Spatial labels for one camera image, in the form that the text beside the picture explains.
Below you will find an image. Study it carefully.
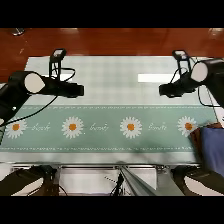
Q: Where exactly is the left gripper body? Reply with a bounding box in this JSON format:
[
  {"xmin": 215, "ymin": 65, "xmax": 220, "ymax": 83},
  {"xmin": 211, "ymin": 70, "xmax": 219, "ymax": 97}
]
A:
[{"xmin": 57, "ymin": 82, "xmax": 85, "ymax": 99}]

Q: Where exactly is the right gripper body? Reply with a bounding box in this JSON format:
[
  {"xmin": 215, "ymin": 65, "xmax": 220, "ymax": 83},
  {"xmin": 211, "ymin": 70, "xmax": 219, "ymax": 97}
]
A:
[{"xmin": 158, "ymin": 79, "xmax": 189, "ymax": 99}]

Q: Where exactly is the blue T-shirt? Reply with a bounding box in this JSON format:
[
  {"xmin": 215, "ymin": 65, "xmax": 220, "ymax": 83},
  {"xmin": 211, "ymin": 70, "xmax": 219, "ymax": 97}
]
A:
[{"xmin": 199, "ymin": 126, "xmax": 224, "ymax": 178}]

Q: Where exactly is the black cable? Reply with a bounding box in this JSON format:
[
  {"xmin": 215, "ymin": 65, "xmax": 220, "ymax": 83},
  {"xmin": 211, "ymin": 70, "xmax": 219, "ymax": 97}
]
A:
[
  {"xmin": 104, "ymin": 172, "xmax": 127, "ymax": 197},
  {"xmin": 197, "ymin": 85, "xmax": 224, "ymax": 109},
  {"xmin": 0, "ymin": 95, "xmax": 59, "ymax": 128}
]

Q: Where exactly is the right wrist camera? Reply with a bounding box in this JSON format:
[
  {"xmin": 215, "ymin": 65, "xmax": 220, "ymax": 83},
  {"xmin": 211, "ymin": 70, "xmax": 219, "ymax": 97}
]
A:
[{"xmin": 171, "ymin": 49, "xmax": 192, "ymax": 81}]

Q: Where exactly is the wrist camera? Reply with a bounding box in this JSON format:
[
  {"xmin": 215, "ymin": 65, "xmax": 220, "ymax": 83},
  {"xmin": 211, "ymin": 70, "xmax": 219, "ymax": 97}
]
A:
[
  {"xmin": 171, "ymin": 49, "xmax": 192, "ymax": 81},
  {"xmin": 48, "ymin": 48, "xmax": 68, "ymax": 80}
]

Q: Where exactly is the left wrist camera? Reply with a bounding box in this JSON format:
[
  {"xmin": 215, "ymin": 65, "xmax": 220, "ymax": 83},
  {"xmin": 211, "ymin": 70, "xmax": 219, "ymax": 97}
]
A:
[{"xmin": 48, "ymin": 48, "xmax": 68, "ymax": 80}]

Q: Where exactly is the silver frame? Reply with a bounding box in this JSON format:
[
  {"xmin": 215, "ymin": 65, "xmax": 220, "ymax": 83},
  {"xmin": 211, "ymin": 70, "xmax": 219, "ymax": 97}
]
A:
[{"xmin": 9, "ymin": 162, "xmax": 209, "ymax": 197}]

